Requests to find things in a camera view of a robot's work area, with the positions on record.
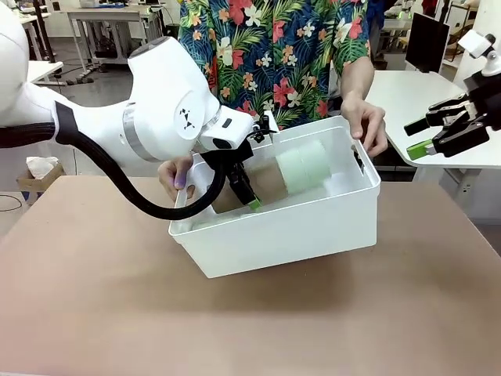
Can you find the black monitor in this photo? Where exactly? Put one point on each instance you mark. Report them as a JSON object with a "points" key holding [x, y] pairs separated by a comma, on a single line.
{"points": [[426, 39]]}

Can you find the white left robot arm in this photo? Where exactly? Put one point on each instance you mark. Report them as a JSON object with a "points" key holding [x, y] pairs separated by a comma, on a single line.
{"points": [[164, 98]]}

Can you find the wooden chair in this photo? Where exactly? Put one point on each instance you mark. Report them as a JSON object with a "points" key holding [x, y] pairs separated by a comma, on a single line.
{"points": [[456, 37]]}

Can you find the white plastic basket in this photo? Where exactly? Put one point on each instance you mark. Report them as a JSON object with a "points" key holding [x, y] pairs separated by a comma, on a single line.
{"points": [[293, 235]]}

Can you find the black stand pole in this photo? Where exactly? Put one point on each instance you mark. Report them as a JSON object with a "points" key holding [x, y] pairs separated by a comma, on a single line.
{"points": [[41, 27]]}

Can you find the white crumpled paper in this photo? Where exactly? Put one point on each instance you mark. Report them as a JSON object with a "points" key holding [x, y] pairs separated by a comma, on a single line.
{"points": [[41, 164]]}

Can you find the person's left hand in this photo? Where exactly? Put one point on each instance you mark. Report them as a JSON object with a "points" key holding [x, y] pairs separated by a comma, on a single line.
{"points": [[368, 121]]}

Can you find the small cardboard box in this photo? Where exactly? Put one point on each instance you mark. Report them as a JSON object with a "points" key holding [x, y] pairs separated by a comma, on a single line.
{"points": [[39, 186]]}

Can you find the white metal-frame desk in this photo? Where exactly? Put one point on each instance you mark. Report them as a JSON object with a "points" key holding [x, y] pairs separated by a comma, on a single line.
{"points": [[105, 15]]}

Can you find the person in floral shirt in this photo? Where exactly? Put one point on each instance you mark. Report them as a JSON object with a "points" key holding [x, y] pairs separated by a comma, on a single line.
{"points": [[274, 58]]}

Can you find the brown cup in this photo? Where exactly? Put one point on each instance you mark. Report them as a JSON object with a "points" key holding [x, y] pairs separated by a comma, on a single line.
{"points": [[270, 184]]}

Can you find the white side table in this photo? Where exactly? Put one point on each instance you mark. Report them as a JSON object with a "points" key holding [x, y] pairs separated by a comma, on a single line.
{"points": [[45, 70]]}

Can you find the person's right hand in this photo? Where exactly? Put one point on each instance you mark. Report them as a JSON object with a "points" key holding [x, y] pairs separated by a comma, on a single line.
{"points": [[176, 176]]}

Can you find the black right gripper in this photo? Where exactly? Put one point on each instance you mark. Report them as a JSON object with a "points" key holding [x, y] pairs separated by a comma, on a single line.
{"points": [[487, 98]]}

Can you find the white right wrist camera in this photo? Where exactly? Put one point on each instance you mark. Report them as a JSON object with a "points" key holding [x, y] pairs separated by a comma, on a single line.
{"points": [[475, 43]]}

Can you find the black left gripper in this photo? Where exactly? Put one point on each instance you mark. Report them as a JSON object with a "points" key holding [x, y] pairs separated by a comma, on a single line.
{"points": [[238, 154]]}

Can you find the person's left forearm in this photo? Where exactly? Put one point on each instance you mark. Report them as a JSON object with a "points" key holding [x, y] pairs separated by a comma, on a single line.
{"points": [[358, 78]]}

